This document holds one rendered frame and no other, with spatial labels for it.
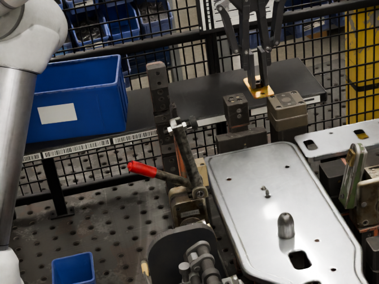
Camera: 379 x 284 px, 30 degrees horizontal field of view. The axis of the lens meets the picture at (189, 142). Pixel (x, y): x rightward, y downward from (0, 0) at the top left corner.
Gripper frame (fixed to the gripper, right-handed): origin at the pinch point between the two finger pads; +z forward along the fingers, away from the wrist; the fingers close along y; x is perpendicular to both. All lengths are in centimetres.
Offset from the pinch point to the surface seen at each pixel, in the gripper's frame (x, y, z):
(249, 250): 15.3, 8.0, 29.2
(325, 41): -275, -113, 129
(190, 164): 2.0, 15.0, 16.5
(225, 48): -207, -36, 90
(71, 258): -21, 44, 51
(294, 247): 17.3, 0.1, 29.2
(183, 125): 0.8, 15.2, 8.4
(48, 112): -36, 42, 19
